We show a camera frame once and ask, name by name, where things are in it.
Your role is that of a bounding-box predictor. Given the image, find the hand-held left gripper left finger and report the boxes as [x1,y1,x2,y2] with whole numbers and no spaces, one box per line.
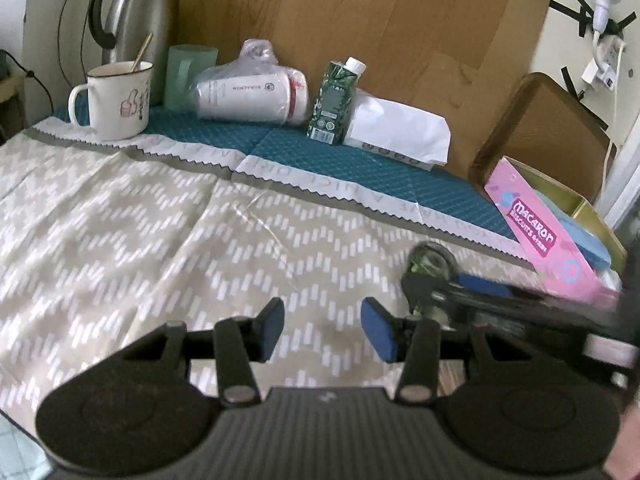
[122,297,286,407]

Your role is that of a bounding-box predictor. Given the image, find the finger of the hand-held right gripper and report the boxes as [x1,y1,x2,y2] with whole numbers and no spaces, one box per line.
[402,272,592,347]
[452,272,621,327]

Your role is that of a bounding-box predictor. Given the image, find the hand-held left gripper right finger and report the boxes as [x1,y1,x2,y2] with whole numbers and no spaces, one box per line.
[361,297,526,404]

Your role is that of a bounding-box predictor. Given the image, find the pink box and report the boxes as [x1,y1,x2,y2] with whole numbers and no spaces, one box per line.
[483,156,628,306]

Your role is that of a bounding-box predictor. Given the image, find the light blue cloth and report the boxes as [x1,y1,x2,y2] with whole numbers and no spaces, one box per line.
[530,187,613,268]

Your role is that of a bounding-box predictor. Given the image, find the chevron patterned tablecloth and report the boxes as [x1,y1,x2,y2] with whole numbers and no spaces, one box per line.
[0,102,551,411]

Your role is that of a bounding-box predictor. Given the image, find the white paper bag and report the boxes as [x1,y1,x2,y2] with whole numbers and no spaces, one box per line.
[342,87,452,166]

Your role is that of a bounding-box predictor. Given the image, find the brown tray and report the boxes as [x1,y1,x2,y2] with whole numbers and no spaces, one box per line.
[470,72,618,211]

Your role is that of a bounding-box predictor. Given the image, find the dark green drink carton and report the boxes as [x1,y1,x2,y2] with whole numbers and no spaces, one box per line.
[306,57,367,145]

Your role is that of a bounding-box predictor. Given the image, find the white tumbler in plastic bag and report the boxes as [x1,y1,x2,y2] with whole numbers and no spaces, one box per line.
[192,39,310,126]

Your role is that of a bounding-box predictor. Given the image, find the white power socket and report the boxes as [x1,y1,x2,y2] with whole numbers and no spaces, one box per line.
[581,35,628,92]

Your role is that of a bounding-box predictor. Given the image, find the pale green plastic cup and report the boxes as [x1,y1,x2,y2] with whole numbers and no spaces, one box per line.
[165,45,219,111]

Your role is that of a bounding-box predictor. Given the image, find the white enamel mug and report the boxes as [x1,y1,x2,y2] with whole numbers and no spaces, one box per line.
[68,61,155,142]

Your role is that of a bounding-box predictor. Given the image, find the black tape strips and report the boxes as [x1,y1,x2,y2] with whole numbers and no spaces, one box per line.
[549,0,640,131]

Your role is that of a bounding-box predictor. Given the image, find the wooden stick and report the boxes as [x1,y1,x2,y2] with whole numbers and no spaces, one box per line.
[131,32,154,72]

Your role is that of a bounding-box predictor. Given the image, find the steel thermos flask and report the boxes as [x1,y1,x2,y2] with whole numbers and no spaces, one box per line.
[89,0,181,106]

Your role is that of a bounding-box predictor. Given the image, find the white cable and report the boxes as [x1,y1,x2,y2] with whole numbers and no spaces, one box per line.
[602,50,621,181]

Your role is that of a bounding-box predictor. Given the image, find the black cable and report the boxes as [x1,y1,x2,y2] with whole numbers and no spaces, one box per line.
[57,0,96,96]

